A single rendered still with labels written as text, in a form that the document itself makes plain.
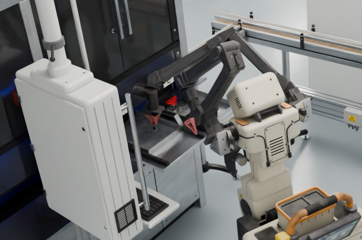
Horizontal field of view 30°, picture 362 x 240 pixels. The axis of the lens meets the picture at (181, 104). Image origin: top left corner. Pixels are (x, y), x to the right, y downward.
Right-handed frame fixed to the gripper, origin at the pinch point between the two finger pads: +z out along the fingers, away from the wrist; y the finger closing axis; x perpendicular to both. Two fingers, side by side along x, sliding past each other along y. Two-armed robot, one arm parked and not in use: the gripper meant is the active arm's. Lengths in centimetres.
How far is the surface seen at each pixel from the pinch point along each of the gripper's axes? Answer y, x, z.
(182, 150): -19.1, 6.6, 8.3
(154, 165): -11.2, 22.3, 8.5
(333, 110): -65, -112, 47
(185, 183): 6, -36, 71
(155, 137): 0.1, 0.1, 9.4
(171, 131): -5.3, -7.4, 9.2
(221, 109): -22.1, -35.1, 8.6
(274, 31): -19, -127, 6
